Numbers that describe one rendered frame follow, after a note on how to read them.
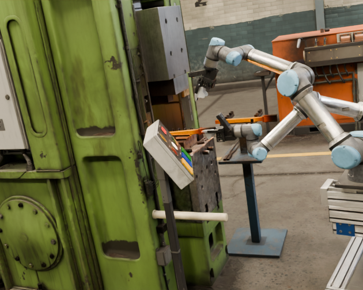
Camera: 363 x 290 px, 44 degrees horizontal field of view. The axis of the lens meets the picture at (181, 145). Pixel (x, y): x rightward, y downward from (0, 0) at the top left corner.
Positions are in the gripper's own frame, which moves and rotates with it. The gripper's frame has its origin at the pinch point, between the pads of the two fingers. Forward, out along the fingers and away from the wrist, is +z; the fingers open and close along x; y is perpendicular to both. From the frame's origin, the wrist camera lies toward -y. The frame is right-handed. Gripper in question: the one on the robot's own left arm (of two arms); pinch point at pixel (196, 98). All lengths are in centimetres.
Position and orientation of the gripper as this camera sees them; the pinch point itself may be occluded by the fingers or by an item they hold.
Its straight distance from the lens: 256.5
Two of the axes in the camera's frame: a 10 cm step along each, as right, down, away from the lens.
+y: 8.7, 4.1, -2.6
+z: -2.7, 8.6, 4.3
